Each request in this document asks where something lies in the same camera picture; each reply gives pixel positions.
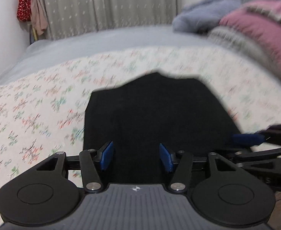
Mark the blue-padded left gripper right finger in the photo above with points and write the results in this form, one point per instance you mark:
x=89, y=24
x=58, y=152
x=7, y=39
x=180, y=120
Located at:
x=168, y=157

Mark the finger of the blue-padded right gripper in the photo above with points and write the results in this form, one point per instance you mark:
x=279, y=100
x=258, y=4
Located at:
x=248, y=139

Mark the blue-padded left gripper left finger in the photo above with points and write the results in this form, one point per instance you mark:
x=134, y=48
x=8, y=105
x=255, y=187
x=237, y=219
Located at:
x=104, y=155

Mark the black pants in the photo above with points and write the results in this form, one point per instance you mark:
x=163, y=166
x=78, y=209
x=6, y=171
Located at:
x=154, y=110

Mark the floral white bed sheet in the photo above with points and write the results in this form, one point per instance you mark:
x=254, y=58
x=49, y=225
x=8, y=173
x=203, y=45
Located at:
x=43, y=113

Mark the grey folded quilt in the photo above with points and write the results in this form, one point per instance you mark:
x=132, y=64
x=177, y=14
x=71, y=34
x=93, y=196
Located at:
x=236, y=41

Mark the pink velvet pillow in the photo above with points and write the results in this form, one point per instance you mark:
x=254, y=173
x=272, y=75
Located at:
x=259, y=20

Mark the blue-grey crumpled blanket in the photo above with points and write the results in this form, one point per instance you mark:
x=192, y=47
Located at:
x=203, y=16

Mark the grey star-patterned curtain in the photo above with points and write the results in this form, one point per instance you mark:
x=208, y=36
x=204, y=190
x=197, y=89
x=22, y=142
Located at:
x=67, y=18

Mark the red patterned hanging cloth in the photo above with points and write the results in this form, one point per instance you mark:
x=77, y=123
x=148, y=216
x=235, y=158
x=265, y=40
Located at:
x=24, y=10

